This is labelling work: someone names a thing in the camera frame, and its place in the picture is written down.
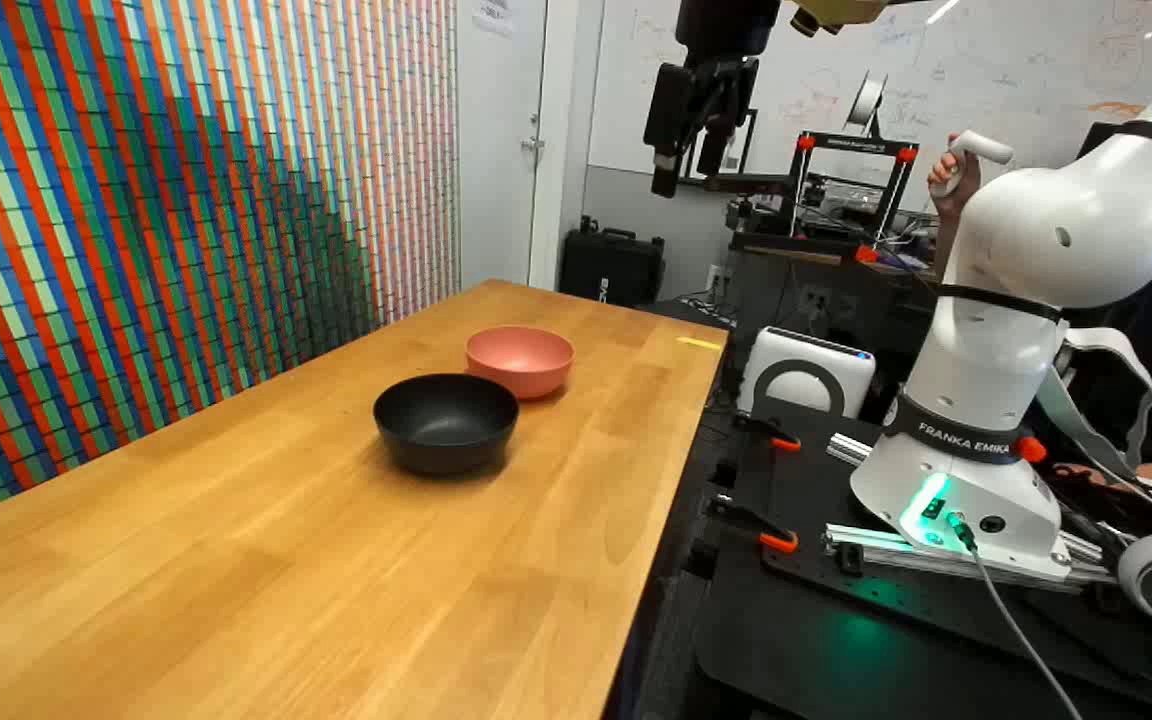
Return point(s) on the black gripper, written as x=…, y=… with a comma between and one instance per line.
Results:
x=706, y=96

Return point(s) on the black bowl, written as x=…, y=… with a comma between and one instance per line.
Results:
x=445, y=427

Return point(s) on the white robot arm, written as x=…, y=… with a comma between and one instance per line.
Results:
x=1028, y=251

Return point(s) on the pink bowl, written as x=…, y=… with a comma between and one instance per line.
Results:
x=524, y=363

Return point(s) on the person's hand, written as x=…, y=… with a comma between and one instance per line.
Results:
x=954, y=183

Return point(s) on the black case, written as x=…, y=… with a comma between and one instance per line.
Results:
x=609, y=264

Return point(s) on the white handheld controller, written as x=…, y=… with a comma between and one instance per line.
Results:
x=981, y=147

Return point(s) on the white box device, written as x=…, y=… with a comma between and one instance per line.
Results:
x=805, y=368

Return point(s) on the orange black clamp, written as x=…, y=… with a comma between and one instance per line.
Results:
x=761, y=531

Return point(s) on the black 3D printer frame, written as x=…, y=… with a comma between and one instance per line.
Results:
x=844, y=191

